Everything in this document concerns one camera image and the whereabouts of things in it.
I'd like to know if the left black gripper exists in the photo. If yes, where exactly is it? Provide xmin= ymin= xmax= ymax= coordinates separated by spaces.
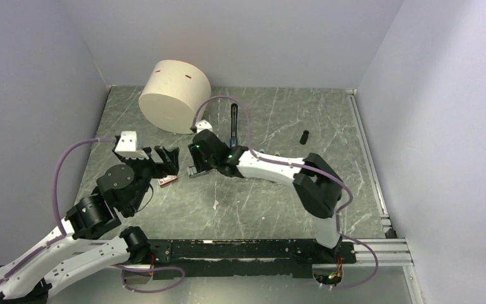
xmin=120 ymin=144 xmax=180 ymax=212

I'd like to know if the staple box tray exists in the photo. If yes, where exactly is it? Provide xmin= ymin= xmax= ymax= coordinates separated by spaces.
xmin=187 ymin=166 xmax=209 ymax=179

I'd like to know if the red white staple box sleeve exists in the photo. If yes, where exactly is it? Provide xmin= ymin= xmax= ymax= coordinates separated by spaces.
xmin=158 ymin=175 xmax=178 ymax=187

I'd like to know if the blue stapler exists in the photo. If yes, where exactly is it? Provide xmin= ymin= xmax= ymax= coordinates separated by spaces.
xmin=228 ymin=103 xmax=239 ymax=148

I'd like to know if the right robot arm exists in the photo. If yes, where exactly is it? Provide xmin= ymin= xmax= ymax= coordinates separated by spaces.
xmin=188 ymin=129 xmax=346 ymax=262

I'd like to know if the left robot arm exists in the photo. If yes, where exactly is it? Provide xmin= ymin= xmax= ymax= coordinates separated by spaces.
xmin=0 ymin=146 xmax=180 ymax=303

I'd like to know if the cream cylindrical container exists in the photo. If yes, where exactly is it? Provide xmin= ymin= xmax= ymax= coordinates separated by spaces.
xmin=139 ymin=60 xmax=211 ymax=134

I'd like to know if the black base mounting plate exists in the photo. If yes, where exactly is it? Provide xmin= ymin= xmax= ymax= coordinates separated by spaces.
xmin=143 ymin=239 xmax=357 ymax=279

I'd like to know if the small black cylinder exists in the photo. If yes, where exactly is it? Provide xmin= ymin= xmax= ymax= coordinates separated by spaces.
xmin=299 ymin=130 xmax=310 ymax=145

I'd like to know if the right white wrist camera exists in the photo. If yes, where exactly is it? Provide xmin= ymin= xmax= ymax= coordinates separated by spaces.
xmin=196 ymin=120 xmax=213 ymax=134

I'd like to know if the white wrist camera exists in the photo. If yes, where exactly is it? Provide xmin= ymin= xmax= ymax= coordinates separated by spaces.
xmin=196 ymin=120 xmax=213 ymax=134
xmin=114 ymin=130 xmax=148 ymax=159

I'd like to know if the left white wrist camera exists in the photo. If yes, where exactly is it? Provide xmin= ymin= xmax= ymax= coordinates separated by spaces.
xmin=114 ymin=130 xmax=148 ymax=159

